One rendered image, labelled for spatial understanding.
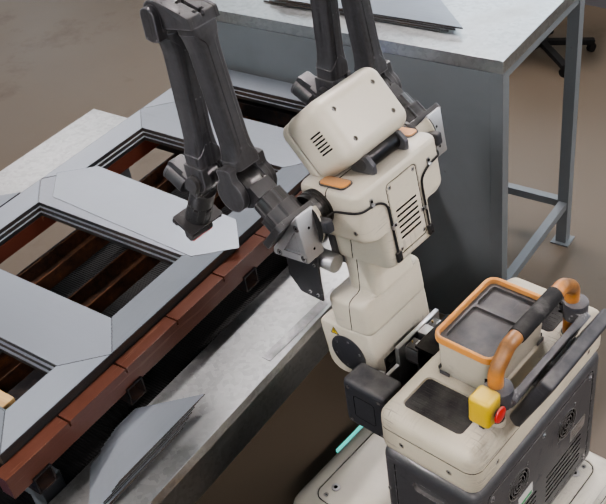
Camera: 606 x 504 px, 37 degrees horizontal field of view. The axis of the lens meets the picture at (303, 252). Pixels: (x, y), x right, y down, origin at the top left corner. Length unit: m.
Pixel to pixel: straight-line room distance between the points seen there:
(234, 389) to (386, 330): 0.40
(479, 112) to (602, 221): 1.16
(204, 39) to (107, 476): 0.98
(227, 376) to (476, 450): 0.69
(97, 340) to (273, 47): 1.30
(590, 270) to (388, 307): 1.54
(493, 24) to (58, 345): 1.56
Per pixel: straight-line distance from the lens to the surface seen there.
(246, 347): 2.32
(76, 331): 2.25
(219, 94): 1.78
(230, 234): 2.41
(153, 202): 2.61
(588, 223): 3.76
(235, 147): 1.82
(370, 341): 2.11
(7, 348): 2.32
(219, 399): 2.21
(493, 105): 2.72
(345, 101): 1.85
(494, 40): 2.76
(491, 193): 2.90
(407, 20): 2.88
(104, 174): 2.79
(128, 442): 2.14
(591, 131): 4.33
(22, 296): 2.42
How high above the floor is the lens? 2.27
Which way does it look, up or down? 38 degrees down
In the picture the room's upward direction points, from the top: 9 degrees counter-clockwise
